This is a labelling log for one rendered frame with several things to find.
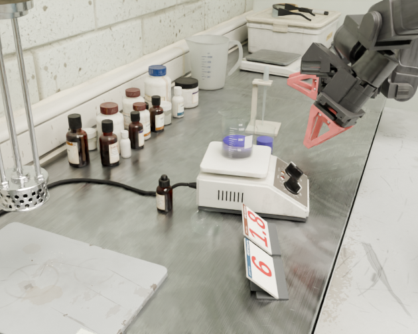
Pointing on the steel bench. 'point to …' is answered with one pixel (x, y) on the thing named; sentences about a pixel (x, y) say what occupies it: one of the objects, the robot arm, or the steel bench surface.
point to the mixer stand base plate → (62, 284)
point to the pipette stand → (257, 101)
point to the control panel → (286, 180)
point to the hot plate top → (250, 166)
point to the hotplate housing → (247, 195)
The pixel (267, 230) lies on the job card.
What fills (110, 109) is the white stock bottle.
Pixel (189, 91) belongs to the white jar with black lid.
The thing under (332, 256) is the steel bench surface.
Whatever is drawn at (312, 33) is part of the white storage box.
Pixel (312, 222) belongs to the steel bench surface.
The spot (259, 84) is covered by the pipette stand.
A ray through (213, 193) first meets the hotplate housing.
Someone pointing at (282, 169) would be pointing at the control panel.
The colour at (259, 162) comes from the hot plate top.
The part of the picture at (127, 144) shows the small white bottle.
